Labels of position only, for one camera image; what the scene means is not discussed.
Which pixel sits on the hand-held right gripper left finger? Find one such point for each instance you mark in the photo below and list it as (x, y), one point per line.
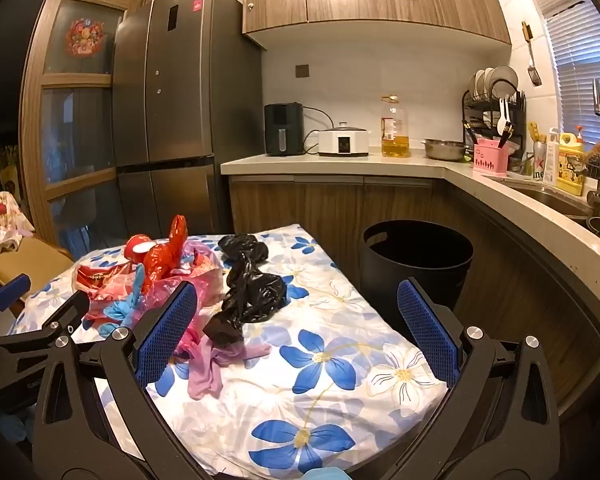
(167, 330)

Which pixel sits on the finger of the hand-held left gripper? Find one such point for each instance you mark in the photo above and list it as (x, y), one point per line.
(10, 292)
(65, 312)

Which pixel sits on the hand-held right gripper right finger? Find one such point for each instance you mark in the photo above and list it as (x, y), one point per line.
(427, 330)

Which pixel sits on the red snack packet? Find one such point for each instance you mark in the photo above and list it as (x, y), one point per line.
(97, 280)

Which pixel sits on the blue disposable glove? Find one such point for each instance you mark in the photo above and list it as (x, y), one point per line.
(115, 312)

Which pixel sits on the purple disposable glove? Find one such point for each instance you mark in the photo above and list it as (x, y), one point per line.
(205, 375)

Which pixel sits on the black trash bin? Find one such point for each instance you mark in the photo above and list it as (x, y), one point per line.
(415, 270)

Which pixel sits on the pink plastic bag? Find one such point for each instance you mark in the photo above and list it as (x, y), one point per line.
(205, 275)

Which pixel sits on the person's left hand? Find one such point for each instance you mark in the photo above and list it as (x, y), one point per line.
(12, 430)

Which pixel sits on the person's right hand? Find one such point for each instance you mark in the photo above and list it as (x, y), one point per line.
(327, 474)

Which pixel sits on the tan wooden chair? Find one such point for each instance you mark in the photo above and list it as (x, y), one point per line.
(25, 260)

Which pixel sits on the floral cloth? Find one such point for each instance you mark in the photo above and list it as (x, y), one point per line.
(0, 215)

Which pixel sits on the blue floral bed sheet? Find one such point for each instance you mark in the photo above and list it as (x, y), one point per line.
(305, 410)

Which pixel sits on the kitchen counter wooden cabinets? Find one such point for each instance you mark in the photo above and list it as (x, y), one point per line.
(330, 210)

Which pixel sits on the steel sink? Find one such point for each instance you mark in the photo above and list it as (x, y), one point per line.
(550, 197)

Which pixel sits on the steel basin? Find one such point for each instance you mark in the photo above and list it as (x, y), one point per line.
(445, 150)

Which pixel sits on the pink utensil holder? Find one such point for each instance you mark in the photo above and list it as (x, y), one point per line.
(490, 160)

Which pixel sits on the wooden glass door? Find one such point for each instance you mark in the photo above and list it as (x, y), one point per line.
(32, 110)

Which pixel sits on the cooking oil bottle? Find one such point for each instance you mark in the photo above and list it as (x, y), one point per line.
(395, 145)

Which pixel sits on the green and white can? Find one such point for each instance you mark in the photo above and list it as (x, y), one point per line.
(539, 165)

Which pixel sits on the black chopsticks bundle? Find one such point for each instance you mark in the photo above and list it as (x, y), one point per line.
(471, 135)

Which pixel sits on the white electric cooker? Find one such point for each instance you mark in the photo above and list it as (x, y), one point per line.
(345, 142)

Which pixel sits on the white bottle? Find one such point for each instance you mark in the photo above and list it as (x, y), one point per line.
(551, 160)

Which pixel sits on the yellow detergent bottle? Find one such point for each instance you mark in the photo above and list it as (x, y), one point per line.
(570, 170)

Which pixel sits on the white plastic spoon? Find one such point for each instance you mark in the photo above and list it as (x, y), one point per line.
(501, 122)

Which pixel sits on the grey refrigerator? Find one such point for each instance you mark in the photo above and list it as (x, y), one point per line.
(190, 110)

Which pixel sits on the yellow dish brush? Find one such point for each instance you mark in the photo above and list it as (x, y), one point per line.
(535, 131)

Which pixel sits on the black dish rack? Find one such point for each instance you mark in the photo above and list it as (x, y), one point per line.
(482, 110)

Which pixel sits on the black air fryer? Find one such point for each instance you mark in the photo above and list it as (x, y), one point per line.
(282, 130)

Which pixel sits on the white plate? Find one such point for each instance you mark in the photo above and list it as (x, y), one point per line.
(487, 82)
(476, 85)

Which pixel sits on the red paper door decoration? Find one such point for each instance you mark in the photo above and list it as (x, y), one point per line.
(84, 36)

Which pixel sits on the metal slotted spatula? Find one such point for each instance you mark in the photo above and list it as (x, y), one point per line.
(534, 76)

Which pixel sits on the white window blinds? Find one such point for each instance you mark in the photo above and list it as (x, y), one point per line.
(580, 60)

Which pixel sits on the dark wall socket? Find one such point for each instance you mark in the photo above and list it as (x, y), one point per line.
(302, 71)

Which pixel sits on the wooden wall cabinets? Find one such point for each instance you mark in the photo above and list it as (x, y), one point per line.
(380, 0)

